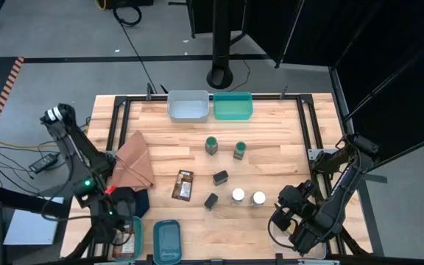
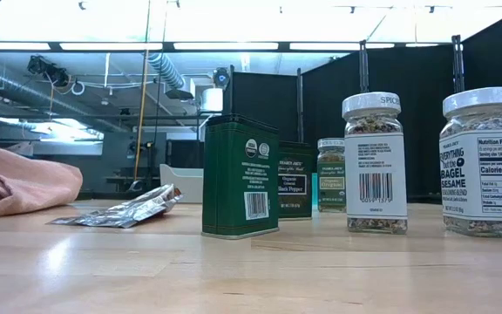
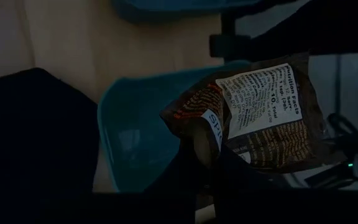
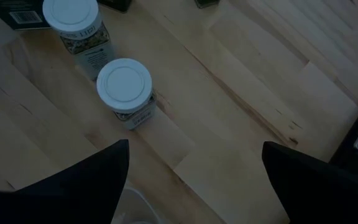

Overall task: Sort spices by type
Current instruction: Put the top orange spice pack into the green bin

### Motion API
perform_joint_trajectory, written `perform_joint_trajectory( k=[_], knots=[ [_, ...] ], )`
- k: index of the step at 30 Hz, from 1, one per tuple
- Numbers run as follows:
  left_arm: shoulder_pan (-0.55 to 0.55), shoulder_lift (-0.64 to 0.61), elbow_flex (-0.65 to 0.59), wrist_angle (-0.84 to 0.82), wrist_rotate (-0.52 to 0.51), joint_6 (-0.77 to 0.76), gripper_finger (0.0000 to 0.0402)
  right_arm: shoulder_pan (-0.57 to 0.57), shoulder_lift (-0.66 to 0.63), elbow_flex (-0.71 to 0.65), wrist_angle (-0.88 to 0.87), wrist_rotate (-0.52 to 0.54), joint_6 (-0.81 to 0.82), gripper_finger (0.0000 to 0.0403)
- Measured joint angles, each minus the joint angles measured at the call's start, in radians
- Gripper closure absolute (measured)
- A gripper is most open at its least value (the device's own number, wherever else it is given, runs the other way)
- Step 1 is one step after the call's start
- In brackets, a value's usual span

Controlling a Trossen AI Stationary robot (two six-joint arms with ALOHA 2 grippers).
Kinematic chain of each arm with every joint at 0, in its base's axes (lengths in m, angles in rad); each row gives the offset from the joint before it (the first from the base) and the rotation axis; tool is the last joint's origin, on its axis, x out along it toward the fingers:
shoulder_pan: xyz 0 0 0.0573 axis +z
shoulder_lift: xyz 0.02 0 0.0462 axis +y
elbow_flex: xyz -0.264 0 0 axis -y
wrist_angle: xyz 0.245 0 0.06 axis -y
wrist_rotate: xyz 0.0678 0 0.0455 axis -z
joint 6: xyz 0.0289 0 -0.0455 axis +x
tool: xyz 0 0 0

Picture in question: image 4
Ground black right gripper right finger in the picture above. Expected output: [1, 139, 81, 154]
[261, 141, 358, 224]

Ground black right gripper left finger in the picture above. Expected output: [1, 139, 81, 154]
[0, 139, 131, 224]

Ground white-lid seasoning jar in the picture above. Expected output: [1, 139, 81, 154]
[96, 58, 157, 131]
[42, 0, 117, 81]

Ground dark green spice tin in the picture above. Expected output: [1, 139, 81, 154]
[0, 0, 54, 31]

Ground clear plastic container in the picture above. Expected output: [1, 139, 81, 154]
[112, 182, 164, 224]

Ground black aluminium table frame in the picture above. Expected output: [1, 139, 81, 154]
[329, 88, 358, 183]

